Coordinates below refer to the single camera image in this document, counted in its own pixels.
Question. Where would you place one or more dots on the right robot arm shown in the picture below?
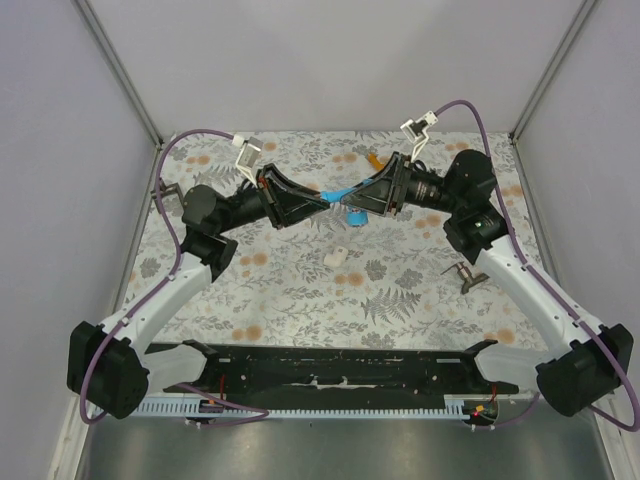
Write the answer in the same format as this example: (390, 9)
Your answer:
(584, 360)

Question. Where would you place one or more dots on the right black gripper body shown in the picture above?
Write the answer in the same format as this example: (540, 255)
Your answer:
(404, 185)

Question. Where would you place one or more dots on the blue plastic faucet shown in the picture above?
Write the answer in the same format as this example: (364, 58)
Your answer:
(354, 217)

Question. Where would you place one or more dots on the white plastic elbow fitting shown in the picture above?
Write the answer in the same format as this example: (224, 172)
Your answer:
(336, 258)

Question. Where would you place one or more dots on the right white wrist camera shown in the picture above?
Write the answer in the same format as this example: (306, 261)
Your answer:
(417, 132)

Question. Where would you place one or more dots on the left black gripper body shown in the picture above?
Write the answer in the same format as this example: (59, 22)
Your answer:
(269, 199)

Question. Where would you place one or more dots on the aluminium frame post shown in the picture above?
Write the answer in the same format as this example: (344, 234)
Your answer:
(568, 40)
(106, 48)

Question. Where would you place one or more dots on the left aluminium frame post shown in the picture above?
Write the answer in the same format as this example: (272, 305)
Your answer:
(106, 48)

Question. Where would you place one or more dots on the right aluminium frame post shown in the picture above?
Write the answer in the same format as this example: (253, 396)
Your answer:
(568, 40)

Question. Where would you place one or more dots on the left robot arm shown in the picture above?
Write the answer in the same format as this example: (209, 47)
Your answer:
(109, 364)

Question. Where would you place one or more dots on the orange plastic faucet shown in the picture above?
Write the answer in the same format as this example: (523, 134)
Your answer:
(375, 162)

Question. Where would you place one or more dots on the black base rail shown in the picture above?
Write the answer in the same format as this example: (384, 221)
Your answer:
(292, 378)

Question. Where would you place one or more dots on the floral patterned mat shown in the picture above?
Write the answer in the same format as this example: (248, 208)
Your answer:
(389, 293)

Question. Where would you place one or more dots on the dark metal faucet left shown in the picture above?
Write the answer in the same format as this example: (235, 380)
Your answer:
(171, 196)

